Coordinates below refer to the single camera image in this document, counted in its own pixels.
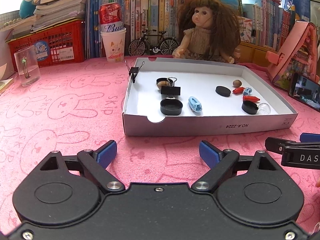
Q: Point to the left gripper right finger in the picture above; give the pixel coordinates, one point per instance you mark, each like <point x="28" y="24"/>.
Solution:
<point x="221" y="164"/>

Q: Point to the red beer can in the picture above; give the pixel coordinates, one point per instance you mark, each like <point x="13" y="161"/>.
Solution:
<point x="110" y="17"/>

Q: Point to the blue white plush at left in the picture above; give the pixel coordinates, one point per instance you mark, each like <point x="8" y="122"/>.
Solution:
<point x="27" y="9"/>

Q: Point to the row of standing books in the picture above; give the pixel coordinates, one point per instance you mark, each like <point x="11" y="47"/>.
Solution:
<point x="272" y="22"/>

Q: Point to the black smartphone playing video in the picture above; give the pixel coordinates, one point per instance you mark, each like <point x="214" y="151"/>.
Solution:
<point x="304" y="90"/>

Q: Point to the black round lid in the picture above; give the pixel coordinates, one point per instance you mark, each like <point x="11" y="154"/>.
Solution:
<point x="223" y="91"/>

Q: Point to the miniature black bicycle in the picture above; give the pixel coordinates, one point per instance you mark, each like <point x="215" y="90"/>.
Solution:
<point x="153" y="44"/>

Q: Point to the brown haired doll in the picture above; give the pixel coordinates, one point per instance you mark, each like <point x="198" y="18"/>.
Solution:
<point x="208" y="30"/>

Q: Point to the pink rabbit table cloth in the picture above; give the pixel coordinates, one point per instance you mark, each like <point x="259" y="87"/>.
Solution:
<point x="45" y="195"/>

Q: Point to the white cardboard box tray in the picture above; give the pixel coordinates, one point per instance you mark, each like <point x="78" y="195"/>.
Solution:
<point x="220" y="115"/>

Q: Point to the white cat paper cup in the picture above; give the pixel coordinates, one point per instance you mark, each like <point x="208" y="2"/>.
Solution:
<point x="114" y="44"/>

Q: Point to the small blue hair clip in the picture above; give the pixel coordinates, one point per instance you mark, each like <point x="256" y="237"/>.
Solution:
<point x="195" y="105"/>

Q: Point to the small binder clip on tray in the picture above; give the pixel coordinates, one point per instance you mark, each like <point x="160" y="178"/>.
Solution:
<point x="133" y="71"/>

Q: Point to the red crayon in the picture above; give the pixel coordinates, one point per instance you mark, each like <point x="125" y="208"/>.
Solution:
<point x="238" y="90"/>
<point x="249" y="98"/>

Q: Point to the small black round cap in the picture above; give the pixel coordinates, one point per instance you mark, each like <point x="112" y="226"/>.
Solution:
<point x="171" y="106"/>

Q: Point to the pink triangular toy case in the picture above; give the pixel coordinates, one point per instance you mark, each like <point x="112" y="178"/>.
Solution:
<point x="297" y="54"/>

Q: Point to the red plastic basket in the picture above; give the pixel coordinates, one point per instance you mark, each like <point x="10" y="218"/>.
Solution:
<point x="63" y="43"/>

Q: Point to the brown hazelnut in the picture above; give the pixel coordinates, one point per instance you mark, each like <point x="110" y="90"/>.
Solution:
<point x="237" y="83"/>
<point x="163" y="83"/>

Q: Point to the clear plastic dome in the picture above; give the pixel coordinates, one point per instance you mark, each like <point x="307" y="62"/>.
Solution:
<point x="264" y="109"/>

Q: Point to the blue bear hair clip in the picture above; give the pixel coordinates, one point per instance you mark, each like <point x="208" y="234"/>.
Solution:
<point x="247" y="91"/>

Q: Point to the black cap upward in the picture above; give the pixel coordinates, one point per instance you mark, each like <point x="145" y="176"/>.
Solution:
<point x="165" y="78"/>

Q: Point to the large black binder clip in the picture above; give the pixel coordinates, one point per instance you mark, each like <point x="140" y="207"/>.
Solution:
<point x="169" y="88"/>

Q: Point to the large black round cap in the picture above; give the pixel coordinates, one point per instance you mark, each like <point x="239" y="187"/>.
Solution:
<point x="249" y="107"/>

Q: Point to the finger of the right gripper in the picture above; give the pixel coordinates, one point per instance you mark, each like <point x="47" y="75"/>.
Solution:
<point x="276" y="145"/>
<point x="309" y="137"/>

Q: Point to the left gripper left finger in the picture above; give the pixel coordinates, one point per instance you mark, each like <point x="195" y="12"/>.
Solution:
<point x="94" y="164"/>

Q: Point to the stack of books on basket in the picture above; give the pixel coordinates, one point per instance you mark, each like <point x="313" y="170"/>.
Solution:
<point x="47" y="14"/>

